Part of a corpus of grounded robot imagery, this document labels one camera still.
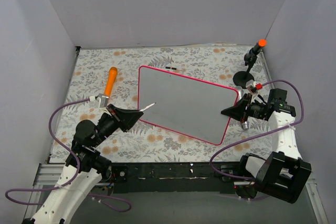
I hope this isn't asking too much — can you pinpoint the red whiteboard marker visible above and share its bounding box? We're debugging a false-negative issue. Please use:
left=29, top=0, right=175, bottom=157
left=139, top=102, right=156, bottom=112

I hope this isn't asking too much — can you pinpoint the pink framed whiteboard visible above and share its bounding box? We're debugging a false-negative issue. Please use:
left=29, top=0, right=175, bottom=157
left=138, top=66, right=238, bottom=146

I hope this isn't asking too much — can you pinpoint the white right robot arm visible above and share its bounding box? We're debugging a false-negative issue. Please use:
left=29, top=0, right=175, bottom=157
left=221, top=88, right=311, bottom=204

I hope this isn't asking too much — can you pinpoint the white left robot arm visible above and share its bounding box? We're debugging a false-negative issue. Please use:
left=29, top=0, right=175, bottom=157
left=23, top=104, right=144, bottom=223

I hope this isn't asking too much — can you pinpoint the silver microphone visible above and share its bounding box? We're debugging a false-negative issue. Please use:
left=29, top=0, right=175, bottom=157
left=235, top=86, right=249, bottom=131

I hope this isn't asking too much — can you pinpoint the black microphone stand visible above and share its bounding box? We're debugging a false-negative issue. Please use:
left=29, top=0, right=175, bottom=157
left=233, top=51, right=257, bottom=89

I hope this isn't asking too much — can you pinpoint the floral patterned mat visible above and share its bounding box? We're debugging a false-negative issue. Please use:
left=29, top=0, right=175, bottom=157
left=49, top=45, right=293, bottom=164

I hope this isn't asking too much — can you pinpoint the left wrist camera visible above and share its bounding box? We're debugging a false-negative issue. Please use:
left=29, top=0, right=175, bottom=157
left=89, top=94, right=109, bottom=112

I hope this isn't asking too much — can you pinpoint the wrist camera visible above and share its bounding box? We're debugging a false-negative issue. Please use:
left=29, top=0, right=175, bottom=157
left=89, top=94, right=109, bottom=112
left=246, top=80, right=263, bottom=95

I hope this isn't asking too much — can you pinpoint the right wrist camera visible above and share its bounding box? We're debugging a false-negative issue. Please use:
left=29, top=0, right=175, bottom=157
left=246, top=80, right=263, bottom=95

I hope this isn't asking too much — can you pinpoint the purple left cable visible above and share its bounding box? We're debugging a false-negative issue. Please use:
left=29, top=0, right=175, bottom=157
left=5, top=97, right=132, bottom=213

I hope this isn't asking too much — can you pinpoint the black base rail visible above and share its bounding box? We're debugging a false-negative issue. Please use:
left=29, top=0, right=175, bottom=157
left=97, top=162, right=257, bottom=198

